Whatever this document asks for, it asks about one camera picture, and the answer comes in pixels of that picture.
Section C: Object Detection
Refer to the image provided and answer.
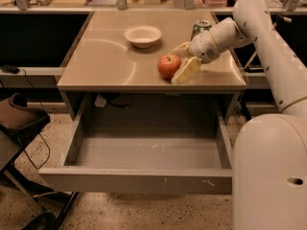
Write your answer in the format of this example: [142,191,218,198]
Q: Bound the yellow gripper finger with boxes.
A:
[171,57,201,84]
[170,41,190,58]

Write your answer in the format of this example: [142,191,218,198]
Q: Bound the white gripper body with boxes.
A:
[188,32,221,64]

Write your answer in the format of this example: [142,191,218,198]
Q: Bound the red apple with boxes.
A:
[157,54,181,81]

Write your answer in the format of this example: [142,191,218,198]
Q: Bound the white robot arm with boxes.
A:
[172,0,307,230]

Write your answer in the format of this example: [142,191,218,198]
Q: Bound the open grey drawer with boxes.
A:
[39,106,232,195]

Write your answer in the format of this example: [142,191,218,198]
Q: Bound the green soda can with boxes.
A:
[191,20,212,38]

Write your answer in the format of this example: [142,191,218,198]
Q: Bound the white bowl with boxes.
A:
[124,25,161,49]

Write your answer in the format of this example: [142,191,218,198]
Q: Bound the grey cabinet desk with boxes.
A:
[58,9,247,115]

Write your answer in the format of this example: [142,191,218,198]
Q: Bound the white stick with black base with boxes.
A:
[243,15,292,72]

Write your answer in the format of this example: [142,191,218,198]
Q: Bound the black power adapter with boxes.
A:
[1,65,19,74]

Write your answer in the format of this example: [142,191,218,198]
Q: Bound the dark brown chair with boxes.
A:
[0,93,78,230]

